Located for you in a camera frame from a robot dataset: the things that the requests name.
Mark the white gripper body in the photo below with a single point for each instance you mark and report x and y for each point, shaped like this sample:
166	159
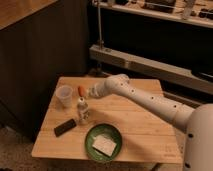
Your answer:
96	91

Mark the small clear bottle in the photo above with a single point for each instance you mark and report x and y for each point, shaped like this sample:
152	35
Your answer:
83	110

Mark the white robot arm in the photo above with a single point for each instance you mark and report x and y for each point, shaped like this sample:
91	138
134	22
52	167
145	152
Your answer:
196	123

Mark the translucent plastic cup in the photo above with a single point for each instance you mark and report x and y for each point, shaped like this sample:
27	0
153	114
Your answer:
64	94

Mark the green round plate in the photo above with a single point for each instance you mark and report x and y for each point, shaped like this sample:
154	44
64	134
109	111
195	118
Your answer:
108	131

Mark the small wooden table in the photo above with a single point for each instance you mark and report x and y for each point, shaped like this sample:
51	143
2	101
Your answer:
145	138

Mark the black rectangular block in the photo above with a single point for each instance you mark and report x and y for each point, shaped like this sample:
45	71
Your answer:
64	127

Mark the white sponge block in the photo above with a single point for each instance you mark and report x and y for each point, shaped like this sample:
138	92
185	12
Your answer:
104	145

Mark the dark wooden cabinet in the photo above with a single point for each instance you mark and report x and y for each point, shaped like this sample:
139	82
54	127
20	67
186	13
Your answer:
34	53

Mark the metal shelf rack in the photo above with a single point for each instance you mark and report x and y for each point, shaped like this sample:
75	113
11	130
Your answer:
171	40

